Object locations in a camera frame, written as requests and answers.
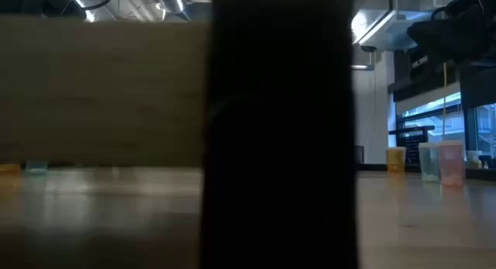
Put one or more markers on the large orange medicine bottle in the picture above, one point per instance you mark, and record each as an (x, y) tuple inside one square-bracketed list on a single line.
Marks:
[(9, 169)]

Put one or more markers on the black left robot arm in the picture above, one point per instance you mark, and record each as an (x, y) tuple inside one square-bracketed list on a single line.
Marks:
[(31, 1)]

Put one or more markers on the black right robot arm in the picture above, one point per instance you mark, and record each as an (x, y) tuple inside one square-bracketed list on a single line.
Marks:
[(457, 36)]

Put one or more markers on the short light tube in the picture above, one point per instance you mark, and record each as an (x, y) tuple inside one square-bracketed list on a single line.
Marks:
[(362, 67)]

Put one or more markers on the black perforated cart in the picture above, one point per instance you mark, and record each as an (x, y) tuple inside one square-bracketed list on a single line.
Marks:
[(414, 145)]

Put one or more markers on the clear teal plastic cup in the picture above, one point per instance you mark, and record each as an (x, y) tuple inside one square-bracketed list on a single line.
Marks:
[(429, 164)]

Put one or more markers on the linear ceiling light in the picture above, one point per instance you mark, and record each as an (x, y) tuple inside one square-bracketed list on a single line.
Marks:
[(87, 14)]

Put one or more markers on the large window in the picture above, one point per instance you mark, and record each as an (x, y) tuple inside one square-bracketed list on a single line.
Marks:
[(453, 125)]

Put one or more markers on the clear pink plastic cup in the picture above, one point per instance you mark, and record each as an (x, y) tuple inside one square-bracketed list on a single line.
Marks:
[(451, 164)]

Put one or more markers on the white background bottle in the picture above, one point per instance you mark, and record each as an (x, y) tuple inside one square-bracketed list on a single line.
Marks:
[(473, 160)]

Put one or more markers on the black window blind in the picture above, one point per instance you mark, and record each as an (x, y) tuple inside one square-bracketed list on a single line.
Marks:
[(478, 90)]

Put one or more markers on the black aluminium table frame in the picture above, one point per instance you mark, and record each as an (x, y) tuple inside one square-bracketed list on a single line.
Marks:
[(372, 167)]

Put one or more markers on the black dome camera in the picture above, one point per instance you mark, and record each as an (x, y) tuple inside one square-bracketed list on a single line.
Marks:
[(368, 49)]

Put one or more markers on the rectangular silver ceiling duct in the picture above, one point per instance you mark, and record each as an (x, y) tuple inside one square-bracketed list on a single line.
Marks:
[(387, 28)]

